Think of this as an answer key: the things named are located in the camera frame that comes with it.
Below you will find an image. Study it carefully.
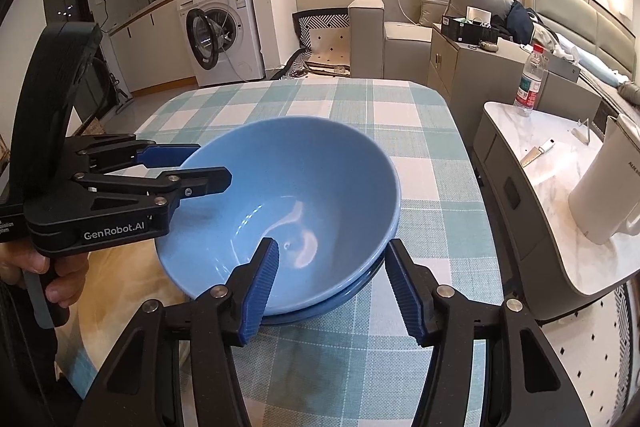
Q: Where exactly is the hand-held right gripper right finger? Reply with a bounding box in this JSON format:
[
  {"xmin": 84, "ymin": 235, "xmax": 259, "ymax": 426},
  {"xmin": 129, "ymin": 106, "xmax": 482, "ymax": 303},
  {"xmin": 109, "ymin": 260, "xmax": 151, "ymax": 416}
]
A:
[{"xmin": 384, "ymin": 238, "xmax": 593, "ymax": 427}]

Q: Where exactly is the grey sofa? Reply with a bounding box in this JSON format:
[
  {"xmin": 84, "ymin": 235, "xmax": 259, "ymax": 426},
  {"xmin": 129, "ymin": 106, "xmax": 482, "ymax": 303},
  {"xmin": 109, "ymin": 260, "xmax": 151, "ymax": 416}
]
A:
[{"xmin": 347, "ymin": 0, "xmax": 516, "ymax": 80}]

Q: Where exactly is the white electric kettle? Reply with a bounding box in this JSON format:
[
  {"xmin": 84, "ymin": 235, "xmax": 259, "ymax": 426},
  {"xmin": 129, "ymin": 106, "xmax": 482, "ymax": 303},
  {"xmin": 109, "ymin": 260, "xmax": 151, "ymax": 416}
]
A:
[{"xmin": 568, "ymin": 114, "xmax": 640, "ymax": 248}]

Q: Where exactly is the dark navy garment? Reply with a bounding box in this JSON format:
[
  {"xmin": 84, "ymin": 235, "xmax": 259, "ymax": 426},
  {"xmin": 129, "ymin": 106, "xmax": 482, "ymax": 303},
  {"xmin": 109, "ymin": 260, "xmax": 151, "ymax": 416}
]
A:
[{"xmin": 500, "ymin": 2, "xmax": 536, "ymax": 40}]

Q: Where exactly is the small knife white handle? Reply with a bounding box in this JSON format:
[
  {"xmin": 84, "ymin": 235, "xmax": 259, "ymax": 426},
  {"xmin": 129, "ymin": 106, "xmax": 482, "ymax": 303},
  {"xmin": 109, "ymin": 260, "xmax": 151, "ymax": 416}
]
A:
[{"xmin": 520, "ymin": 139, "xmax": 556, "ymax": 168}]

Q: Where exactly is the grey nightstand cabinet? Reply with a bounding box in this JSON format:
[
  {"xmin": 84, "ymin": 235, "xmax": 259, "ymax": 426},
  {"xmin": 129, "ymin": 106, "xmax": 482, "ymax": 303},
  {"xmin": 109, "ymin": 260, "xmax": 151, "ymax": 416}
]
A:
[{"xmin": 427, "ymin": 24, "xmax": 551, "ymax": 108}]

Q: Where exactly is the clear plastic water bottle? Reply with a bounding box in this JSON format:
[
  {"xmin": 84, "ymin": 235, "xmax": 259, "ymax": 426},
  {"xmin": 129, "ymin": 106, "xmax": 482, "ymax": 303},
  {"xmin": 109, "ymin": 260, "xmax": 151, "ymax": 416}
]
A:
[{"xmin": 514, "ymin": 44, "xmax": 546, "ymax": 116}]

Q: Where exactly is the blue white checked tablecloth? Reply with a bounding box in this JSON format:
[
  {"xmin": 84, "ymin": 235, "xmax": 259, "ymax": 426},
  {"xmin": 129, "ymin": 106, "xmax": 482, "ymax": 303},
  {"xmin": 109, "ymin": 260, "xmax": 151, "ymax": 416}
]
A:
[{"xmin": 52, "ymin": 79, "xmax": 506, "ymax": 427}]

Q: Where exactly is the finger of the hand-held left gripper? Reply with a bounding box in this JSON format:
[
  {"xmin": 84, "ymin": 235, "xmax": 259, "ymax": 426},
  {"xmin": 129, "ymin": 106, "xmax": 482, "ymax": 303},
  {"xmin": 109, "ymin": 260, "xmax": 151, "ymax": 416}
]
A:
[
  {"xmin": 74, "ymin": 133, "xmax": 202, "ymax": 174},
  {"xmin": 72, "ymin": 165, "xmax": 234, "ymax": 219}
]

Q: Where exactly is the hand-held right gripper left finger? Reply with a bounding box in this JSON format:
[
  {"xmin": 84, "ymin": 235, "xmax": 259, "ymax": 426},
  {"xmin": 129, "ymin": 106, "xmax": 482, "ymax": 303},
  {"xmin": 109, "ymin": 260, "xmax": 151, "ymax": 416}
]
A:
[{"xmin": 75, "ymin": 237, "xmax": 280, "ymax": 427}]

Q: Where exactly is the white washing machine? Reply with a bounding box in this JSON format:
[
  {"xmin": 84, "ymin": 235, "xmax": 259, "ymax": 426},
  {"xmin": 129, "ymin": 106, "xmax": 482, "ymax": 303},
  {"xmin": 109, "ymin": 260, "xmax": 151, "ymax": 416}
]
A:
[{"xmin": 176, "ymin": 0, "xmax": 266, "ymax": 88}]

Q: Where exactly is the white marble side table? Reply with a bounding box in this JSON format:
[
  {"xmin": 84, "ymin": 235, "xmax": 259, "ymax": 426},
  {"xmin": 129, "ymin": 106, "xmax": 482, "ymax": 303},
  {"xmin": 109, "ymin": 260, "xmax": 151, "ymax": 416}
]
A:
[{"xmin": 472, "ymin": 101, "xmax": 640, "ymax": 323}]

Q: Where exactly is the person's left forearm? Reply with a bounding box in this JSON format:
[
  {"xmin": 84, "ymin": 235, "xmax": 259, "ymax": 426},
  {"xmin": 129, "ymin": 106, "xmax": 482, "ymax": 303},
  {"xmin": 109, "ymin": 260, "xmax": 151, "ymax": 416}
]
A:
[{"xmin": 0, "ymin": 287, "xmax": 81, "ymax": 427}]

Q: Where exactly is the black storage tray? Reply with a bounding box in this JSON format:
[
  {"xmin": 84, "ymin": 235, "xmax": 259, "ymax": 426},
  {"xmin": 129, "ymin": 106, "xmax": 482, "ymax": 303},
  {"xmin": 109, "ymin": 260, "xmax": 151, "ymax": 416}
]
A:
[{"xmin": 441, "ymin": 14, "xmax": 501, "ymax": 45}]

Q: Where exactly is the white kitchen counter cabinet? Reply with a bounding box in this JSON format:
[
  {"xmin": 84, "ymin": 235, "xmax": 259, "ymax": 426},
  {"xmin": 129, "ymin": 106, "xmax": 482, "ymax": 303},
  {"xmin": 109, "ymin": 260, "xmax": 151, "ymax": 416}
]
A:
[{"xmin": 107, "ymin": 0, "xmax": 198, "ymax": 95}]

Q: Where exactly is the person's left hand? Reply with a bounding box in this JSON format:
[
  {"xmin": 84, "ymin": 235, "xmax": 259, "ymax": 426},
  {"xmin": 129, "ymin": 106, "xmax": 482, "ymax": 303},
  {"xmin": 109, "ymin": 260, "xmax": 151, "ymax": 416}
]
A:
[{"xmin": 0, "ymin": 244, "xmax": 92, "ymax": 309}]

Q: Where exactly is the beige round plate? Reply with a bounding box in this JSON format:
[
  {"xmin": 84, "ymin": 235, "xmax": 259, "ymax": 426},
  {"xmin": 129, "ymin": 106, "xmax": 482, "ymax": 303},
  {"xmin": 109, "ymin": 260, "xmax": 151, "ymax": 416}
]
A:
[{"xmin": 55, "ymin": 234, "xmax": 201, "ymax": 388}]

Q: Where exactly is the light blue pillow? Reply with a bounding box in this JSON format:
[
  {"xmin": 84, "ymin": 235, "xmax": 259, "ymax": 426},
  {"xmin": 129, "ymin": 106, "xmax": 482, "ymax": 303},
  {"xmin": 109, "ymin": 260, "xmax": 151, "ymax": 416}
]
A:
[{"xmin": 555, "ymin": 32, "xmax": 631, "ymax": 85}]

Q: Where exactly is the blue bowl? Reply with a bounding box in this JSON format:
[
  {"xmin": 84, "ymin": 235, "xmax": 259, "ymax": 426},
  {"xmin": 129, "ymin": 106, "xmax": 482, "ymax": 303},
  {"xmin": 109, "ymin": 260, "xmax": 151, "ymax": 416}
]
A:
[
  {"xmin": 155, "ymin": 116, "xmax": 402, "ymax": 315},
  {"xmin": 257, "ymin": 257, "xmax": 396, "ymax": 328},
  {"xmin": 260, "ymin": 212, "xmax": 402, "ymax": 323}
]

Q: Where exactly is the small grey box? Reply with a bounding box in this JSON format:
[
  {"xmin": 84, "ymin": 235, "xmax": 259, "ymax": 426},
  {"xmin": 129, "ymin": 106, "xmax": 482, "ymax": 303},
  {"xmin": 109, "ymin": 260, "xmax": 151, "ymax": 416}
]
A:
[{"xmin": 547, "ymin": 54, "xmax": 583, "ymax": 80}]

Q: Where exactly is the white charging cable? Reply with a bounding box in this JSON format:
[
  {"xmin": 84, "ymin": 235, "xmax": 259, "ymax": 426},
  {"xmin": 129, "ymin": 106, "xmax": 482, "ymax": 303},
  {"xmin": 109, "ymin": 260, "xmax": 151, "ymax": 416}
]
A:
[{"xmin": 397, "ymin": 0, "xmax": 421, "ymax": 28}]

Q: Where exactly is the grey upholstered bed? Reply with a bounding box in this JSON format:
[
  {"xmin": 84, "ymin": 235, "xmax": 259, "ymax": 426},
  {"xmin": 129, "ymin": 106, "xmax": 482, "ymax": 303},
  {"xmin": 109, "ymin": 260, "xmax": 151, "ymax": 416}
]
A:
[{"xmin": 522, "ymin": 0, "xmax": 640, "ymax": 118}]

